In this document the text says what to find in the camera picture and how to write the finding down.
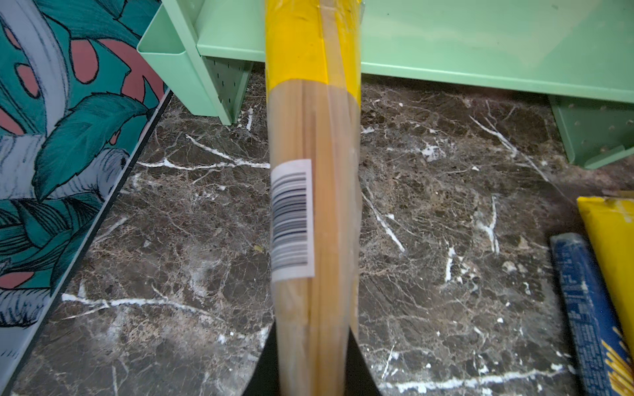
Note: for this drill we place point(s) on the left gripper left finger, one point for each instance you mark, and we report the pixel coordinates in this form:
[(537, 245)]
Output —
[(265, 380)]

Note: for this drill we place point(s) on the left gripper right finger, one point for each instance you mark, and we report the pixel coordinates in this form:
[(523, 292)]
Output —
[(358, 379)]

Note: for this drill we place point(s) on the blue spaghetti pack underneath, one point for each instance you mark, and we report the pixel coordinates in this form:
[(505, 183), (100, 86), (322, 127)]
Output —
[(604, 361)]

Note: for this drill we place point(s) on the yellow Pastatime spaghetti pack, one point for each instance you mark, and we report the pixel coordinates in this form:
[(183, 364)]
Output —
[(609, 224)]

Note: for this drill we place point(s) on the yellow spaghetti pack barcode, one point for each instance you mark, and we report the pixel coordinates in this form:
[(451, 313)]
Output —
[(313, 81)]

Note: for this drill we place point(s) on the green wooden two-tier shelf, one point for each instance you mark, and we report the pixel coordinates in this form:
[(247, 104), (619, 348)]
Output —
[(579, 53)]

